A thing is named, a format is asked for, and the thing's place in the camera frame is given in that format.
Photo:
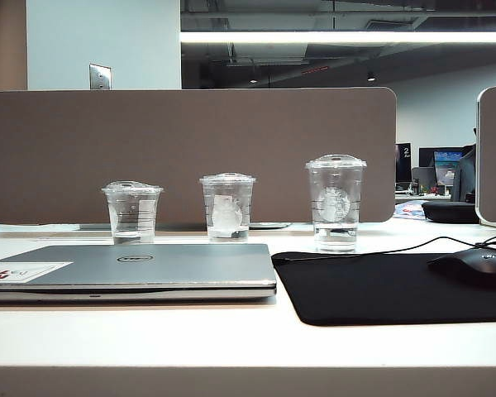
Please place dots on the tall clear cup with logo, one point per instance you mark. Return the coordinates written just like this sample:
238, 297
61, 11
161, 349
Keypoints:
335, 198

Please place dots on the clear cup with white paper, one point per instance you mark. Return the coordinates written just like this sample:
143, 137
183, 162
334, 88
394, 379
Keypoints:
227, 207

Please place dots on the silver Dell laptop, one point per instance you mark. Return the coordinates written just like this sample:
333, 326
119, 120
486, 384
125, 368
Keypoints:
169, 269

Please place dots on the small clear plastic cup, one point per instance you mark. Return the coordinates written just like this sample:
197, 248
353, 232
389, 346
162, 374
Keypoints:
130, 211

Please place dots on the white and red laptop sticker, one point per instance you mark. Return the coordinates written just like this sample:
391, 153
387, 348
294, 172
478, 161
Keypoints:
25, 272

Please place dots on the large brown desk partition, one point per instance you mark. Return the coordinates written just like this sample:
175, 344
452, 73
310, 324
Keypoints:
149, 144

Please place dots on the black mouse pad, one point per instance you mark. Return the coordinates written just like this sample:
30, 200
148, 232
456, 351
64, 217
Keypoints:
376, 289

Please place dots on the black sign with white number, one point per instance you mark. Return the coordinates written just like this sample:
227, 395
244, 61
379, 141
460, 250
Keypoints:
403, 163

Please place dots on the colourful printed magazine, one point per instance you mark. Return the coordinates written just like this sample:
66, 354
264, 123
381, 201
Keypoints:
409, 211

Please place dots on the black ceiling spotlight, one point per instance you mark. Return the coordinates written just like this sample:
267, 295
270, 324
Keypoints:
370, 76

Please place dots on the long ceiling light strip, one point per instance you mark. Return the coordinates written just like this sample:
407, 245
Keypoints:
335, 37

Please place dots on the background computer monitor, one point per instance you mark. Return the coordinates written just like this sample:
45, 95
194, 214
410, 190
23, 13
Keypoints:
446, 165

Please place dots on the black round zip case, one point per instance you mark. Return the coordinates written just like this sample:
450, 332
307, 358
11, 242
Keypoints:
450, 213

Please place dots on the black computer mouse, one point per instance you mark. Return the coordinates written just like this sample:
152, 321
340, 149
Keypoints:
475, 266

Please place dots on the metal wall plate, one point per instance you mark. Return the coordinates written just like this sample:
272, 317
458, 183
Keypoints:
100, 76

